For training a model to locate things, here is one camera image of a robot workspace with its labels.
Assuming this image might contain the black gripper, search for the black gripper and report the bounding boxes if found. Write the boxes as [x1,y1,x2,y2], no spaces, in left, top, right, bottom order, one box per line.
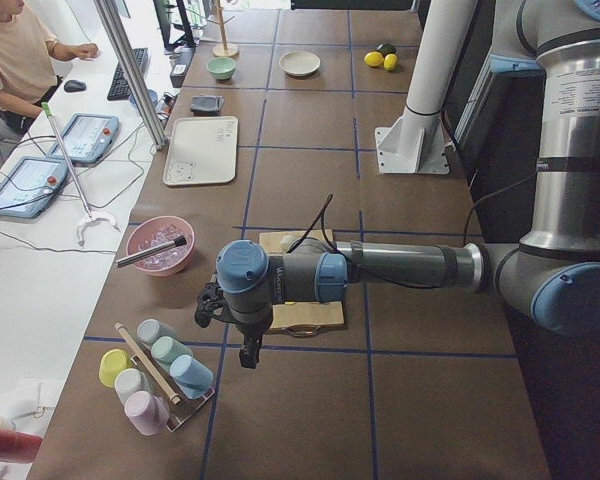
[235,319,270,350]

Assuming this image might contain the cream round plate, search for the cream round plate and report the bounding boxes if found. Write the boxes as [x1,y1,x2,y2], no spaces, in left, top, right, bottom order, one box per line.
[278,51,321,78]

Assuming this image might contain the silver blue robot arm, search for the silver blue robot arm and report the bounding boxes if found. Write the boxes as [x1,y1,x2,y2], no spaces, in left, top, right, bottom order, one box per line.
[195,1,600,367]

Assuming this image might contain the white bear tray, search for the white bear tray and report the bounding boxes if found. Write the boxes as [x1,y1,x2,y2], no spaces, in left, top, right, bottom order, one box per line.
[163,116,239,187]

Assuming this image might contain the wooden cutting board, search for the wooden cutting board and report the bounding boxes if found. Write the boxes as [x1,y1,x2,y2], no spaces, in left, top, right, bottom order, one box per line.
[259,230,345,338]

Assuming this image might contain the cup rack with cups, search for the cup rack with cups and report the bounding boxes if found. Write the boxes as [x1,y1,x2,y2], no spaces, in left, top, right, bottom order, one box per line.
[98,323,215,436]

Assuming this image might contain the pink bowl with ice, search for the pink bowl with ice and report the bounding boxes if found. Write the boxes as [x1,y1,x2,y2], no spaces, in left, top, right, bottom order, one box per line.
[126,216,195,277]

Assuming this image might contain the silver grabber stick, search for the silver grabber stick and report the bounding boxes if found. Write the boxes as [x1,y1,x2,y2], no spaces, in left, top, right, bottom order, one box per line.
[41,102,119,247]

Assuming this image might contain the grey folded cloth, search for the grey folded cloth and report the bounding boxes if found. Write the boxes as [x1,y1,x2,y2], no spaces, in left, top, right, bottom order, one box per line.
[190,95,225,116]

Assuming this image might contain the far teach pendant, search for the far teach pendant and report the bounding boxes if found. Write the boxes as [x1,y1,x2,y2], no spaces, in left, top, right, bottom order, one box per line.
[61,113,120,166]

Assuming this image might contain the teach pendant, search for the teach pendant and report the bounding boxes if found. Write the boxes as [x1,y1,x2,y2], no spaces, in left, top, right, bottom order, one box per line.
[0,157,68,219]
[61,113,120,166]

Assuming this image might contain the green bowl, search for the green bowl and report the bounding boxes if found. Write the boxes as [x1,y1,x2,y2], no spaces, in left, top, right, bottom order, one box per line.
[206,57,237,81]

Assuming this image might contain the near teach pendant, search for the near teach pendant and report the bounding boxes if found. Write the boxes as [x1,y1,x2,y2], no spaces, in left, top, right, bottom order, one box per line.
[0,157,68,219]

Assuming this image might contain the black keyboard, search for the black keyboard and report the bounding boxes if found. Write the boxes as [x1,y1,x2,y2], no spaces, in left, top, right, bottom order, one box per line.
[106,47,150,102]

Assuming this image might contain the black box with label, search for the black box with label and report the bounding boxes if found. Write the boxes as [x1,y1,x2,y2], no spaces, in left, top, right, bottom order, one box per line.
[169,47,195,88]

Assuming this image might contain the red bottle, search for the red bottle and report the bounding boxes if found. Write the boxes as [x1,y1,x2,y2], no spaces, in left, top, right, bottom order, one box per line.
[0,428,43,463]

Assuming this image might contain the wooden mug stand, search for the wooden mug stand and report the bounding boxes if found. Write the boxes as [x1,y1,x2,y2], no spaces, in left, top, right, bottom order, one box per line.
[207,1,239,58]

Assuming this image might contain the yellow lemon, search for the yellow lemon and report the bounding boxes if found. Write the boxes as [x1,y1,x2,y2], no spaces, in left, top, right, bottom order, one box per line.
[383,53,398,71]
[364,51,384,68]

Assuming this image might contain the black computer mouse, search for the black computer mouse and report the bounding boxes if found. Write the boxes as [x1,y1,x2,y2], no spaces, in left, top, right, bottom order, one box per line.
[63,80,87,93]

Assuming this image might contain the green lime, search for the green lime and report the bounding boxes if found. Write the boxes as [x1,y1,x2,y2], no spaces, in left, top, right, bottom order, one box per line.
[375,43,396,57]

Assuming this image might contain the person in beige shirt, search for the person in beige shirt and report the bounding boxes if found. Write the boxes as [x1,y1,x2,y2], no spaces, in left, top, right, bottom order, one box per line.
[0,1,99,135]

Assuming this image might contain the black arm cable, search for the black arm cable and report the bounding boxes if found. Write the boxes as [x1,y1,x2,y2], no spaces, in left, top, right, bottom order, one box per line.
[284,172,541,290]

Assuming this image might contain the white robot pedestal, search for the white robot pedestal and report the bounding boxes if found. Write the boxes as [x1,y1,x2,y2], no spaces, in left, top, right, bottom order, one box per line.
[375,0,477,175]

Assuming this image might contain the aluminium frame post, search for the aluminium frame post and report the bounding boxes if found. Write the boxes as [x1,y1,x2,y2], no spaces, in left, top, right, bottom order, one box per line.
[94,0,168,151]

